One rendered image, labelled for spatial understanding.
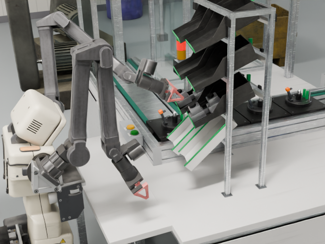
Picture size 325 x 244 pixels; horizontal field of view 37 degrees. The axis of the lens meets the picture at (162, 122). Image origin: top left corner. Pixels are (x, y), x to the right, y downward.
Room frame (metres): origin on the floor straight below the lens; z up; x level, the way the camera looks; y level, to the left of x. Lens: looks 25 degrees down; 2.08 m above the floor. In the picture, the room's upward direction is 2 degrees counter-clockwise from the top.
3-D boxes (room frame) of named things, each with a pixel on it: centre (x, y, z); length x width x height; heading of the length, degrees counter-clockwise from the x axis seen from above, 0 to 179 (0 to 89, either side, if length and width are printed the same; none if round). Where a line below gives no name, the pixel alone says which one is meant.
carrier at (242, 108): (2.45, -0.54, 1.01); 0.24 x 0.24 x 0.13; 19
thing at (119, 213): (2.05, 0.06, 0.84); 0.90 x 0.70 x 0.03; 21
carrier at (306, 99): (2.53, -0.77, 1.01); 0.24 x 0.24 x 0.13; 19
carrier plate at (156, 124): (2.28, -0.06, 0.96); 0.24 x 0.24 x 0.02; 19
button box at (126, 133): (2.30, 0.17, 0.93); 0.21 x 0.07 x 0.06; 19
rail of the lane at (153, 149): (2.50, 0.17, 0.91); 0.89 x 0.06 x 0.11; 19
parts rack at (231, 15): (1.98, -0.30, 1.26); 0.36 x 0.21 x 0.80; 19
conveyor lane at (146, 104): (2.58, 0.01, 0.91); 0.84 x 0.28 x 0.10; 19
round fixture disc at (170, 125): (2.28, -0.06, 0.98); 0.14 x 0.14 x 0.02
